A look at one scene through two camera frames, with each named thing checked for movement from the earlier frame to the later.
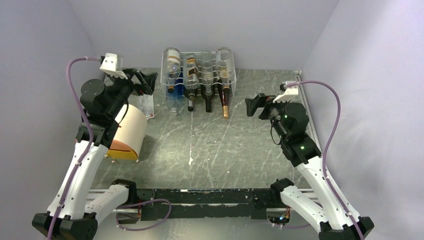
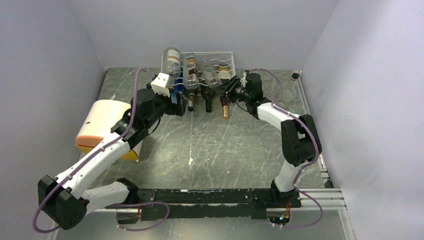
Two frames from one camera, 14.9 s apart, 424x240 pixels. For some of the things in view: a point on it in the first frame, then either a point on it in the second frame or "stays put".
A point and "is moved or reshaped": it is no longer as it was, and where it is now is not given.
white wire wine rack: x=194 y=74 stays put
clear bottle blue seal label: x=172 y=60 stays put
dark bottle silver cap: x=190 y=93 stays put
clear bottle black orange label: x=191 y=75 stays put
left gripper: x=147 y=84 → x=178 y=108
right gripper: x=261 y=100 → x=228 y=88
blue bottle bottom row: x=175 y=100 stays put
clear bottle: x=207 y=70 is moved or reshaped
